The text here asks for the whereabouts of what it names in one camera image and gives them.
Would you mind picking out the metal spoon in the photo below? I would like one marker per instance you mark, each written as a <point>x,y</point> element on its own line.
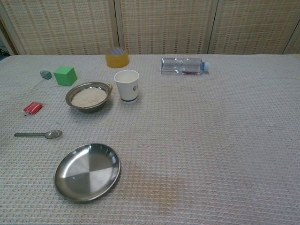
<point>54,134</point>

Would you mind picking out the white paper cup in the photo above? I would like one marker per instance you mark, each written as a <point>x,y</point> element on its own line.
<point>127,91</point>

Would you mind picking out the metal bowl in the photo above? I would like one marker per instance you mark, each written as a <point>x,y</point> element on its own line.
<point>93,109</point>

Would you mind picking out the small wooden clip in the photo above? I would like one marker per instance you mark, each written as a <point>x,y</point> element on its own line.
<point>110,86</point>

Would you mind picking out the clear plastic water bottle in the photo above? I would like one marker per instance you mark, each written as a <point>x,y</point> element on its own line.
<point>180,66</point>

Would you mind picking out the beige woven tablecloth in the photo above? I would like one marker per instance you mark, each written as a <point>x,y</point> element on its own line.
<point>199,140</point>

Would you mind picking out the yellow tape roll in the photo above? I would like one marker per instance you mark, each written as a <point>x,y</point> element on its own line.
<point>117,61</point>

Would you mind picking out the stainless steel plate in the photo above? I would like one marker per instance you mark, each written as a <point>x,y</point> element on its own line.
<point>86,173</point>

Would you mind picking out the woven bamboo screen panel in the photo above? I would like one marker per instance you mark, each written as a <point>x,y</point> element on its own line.
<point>253,25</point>
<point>164,25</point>
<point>63,25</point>
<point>295,48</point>

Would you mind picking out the green cube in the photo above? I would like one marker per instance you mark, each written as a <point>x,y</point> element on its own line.
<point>64,76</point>

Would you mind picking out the small grey-green block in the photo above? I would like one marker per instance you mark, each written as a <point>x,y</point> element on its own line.
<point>46,75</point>

